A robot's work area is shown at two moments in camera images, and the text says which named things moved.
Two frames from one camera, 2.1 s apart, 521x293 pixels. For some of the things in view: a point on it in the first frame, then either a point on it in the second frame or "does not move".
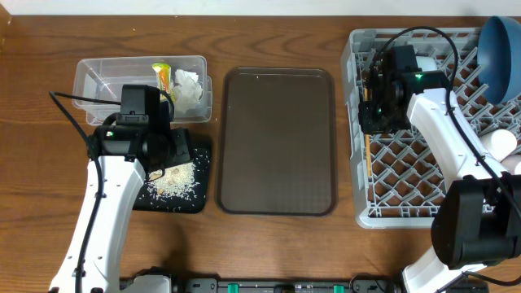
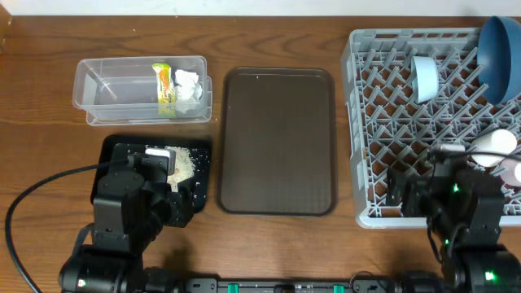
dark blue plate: x=499 y=59 does not move
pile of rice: x=177 y=181 does not move
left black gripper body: x=181 y=145 → x=179 y=211
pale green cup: x=499 y=144 does not move
